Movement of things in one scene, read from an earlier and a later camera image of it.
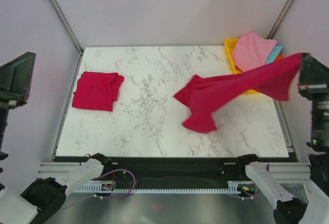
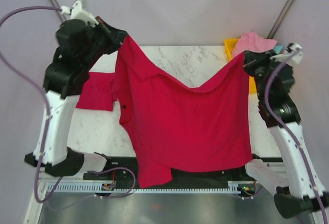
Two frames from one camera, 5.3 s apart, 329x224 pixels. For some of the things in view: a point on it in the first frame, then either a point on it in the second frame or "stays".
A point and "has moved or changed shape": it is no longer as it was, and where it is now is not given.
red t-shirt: x=202 y=94 has moved or changed shape
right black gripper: x=314 y=75 → x=253 y=59
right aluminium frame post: x=275 y=27 stays
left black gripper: x=15 y=78 → x=114 y=37
